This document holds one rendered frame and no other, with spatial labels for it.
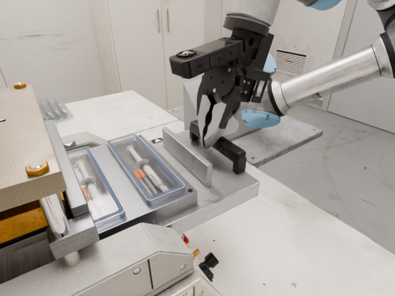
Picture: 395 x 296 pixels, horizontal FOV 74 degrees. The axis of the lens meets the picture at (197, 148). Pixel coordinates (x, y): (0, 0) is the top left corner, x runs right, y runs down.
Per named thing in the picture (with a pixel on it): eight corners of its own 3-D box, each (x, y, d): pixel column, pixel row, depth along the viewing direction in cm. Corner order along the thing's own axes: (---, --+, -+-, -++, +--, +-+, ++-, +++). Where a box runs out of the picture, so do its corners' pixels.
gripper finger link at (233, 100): (231, 131, 42) (248, 77, 39) (224, 131, 41) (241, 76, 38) (213, 122, 46) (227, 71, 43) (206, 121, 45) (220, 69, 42)
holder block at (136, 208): (74, 261, 29) (69, 245, 28) (50, 172, 44) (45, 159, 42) (197, 205, 37) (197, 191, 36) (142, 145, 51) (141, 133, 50)
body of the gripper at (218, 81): (260, 107, 45) (285, 34, 41) (226, 103, 40) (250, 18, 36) (230, 96, 51) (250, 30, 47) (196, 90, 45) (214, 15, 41)
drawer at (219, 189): (68, 295, 30) (48, 251, 26) (44, 190, 46) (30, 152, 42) (257, 199, 44) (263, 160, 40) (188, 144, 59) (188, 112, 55)
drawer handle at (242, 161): (236, 174, 43) (238, 154, 41) (189, 138, 54) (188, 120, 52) (245, 171, 44) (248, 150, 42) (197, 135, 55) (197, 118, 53)
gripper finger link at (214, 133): (235, 154, 48) (251, 105, 45) (211, 155, 44) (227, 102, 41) (224, 147, 50) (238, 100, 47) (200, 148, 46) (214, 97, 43)
